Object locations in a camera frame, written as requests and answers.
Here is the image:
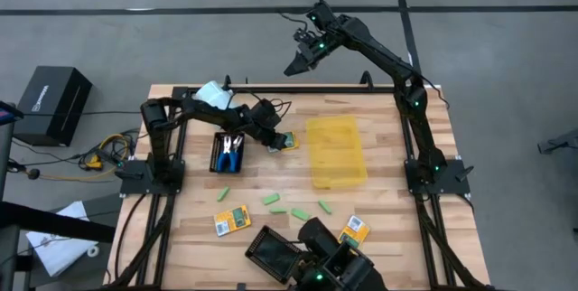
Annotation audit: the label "yellow translucent plastic bin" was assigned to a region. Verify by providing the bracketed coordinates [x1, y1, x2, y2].
[305, 115, 369, 191]

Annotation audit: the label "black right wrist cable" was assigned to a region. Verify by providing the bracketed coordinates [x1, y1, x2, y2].
[279, 12, 311, 34]

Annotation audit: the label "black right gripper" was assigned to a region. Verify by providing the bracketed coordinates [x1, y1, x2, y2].
[283, 32, 338, 78]

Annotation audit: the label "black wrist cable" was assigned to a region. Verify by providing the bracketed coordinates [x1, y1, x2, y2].
[279, 12, 311, 34]
[246, 98, 294, 121]

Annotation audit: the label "yellow cable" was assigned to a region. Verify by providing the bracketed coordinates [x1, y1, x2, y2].
[39, 132, 133, 183]

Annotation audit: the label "black computer monitor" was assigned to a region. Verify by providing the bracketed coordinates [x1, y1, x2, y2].
[0, 99, 25, 127]

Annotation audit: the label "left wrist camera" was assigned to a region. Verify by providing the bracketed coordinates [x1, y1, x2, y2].
[250, 99, 282, 128]

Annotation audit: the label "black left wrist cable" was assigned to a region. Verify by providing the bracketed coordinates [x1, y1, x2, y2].
[246, 98, 294, 121]

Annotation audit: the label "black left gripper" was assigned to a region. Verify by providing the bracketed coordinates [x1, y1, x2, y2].
[243, 117, 290, 152]

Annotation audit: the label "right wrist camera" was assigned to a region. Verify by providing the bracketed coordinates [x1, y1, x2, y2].
[293, 26, 317, 47]

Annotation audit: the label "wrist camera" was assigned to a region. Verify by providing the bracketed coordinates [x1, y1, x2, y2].
[250, 99, 282, 128]
[293, 26, 317, 47]

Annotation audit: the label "white paper sheet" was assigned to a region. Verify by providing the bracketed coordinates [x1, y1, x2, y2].
[25, 200, 101, 278]

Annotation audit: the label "black rig post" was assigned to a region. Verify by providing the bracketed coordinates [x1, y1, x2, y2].
[0, 200, 117, 244]

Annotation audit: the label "black cardboard box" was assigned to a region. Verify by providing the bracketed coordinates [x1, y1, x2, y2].
[12, 65, 94, 148]

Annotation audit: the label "black slotted plastic basket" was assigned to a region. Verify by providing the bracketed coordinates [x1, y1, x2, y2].
[245, 224, 304, 286]
[209, 130, 247, 175]

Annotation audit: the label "blue-handled pliers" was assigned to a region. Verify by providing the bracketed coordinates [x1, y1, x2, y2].
[216, 136, 232, 173]
[228, 135, 244, 174]

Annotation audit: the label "yellow carded calculator pack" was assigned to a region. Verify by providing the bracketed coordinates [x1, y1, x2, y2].
[337, 214, 372, 249]
[213, 204, 253, 239]
[266, 130, 301, 155]

